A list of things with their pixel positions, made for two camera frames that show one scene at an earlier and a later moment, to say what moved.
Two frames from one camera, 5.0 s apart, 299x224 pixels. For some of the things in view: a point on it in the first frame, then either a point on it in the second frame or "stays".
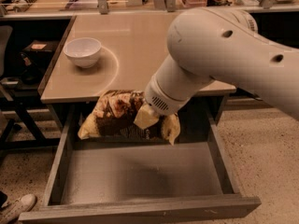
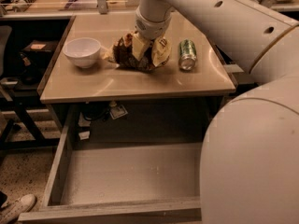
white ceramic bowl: [82, 50] stays
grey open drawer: [106, 179] stays
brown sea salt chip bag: [115, 114] -> [123, 53]
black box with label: [40, 51] stays
